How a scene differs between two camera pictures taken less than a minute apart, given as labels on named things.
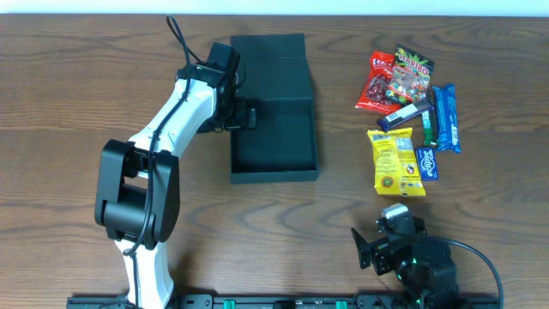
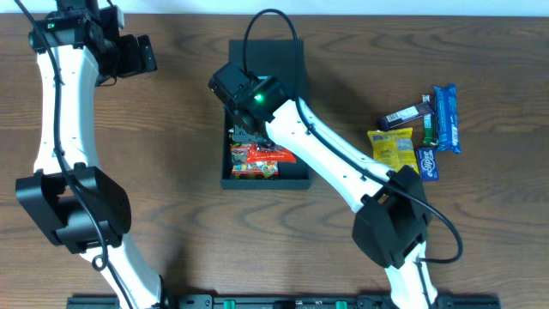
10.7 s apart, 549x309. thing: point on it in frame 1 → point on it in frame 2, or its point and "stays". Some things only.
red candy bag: (373, 95) → (256, 154)
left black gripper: (250, 114) → (143, 56)
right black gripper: (377, 251) → (247, 136)
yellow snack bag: (396, 169) stays
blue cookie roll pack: (446, 117) stays
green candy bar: (430, 124) stays
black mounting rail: (281, 301) stays
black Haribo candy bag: (411, 77) → (240, 168)
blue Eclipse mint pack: (427, 159) stays
